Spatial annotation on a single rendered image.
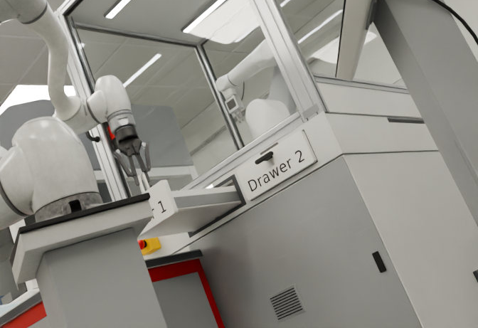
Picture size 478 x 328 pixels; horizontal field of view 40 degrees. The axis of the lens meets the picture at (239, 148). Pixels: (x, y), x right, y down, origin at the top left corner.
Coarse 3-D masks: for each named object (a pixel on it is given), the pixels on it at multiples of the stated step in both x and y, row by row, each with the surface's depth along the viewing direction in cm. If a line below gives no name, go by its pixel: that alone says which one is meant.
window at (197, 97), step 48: (96, 0) 266; (144, 0) 248; (192, 0) 233; (240, 0) 219; (96, 48) 266; (144, 48) 248; (192, 48) 233; (240, 48) 219; (144, 96) 249; (192, 96) 233; (240, 96) 219; (288, 96) 207; (192, 144) 233; (240, 144) 219
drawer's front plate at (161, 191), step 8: (160, 184) 193; (168, 184) 193; (144, 192) 198; (152, 192) 196; (160, 192) 193; (168, 192) 192; (152, 200) 196; (160, 200) 193; (168, 200) 191; (152, 208) 196; (160, 208) 194; (168, 208) 191; (176, 208) 191; (160, 216) 194; (168, 216) 191; (152, 224) 196; (144, 232) 198
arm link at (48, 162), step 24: (48, 120) 150; (24, 144) 147; (48, 144) 146; (72, 144) 149; (0, 168) 148; (24, 168) 146; (48, 168) 144; (72, 168) 146; (24, 192) 145; (48, 192) 143; (72, 192) 144; (96, 192) 149
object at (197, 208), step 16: (176, 192) 197; (192, 192) 202; (208, 192) 208; (224, 192) 213; (192, 208) 200; (208, 208) 208; (224, 208) 217; (160, 224) 203; (176, 224) 212; (192, 224) 221
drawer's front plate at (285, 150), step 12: (300, 132) 200; (288, 144) 203; (300, 144) 200; (276, 156) 206; (288, 156) 203; (312, 156) 198; (240, 168) 215; (252, 168) 212; (264, 168) 209; (288, 168) 203; (300, 168) 200; (240, 180) 215; (276, 180) 206; (252, 192) 212; (264, 192) 210
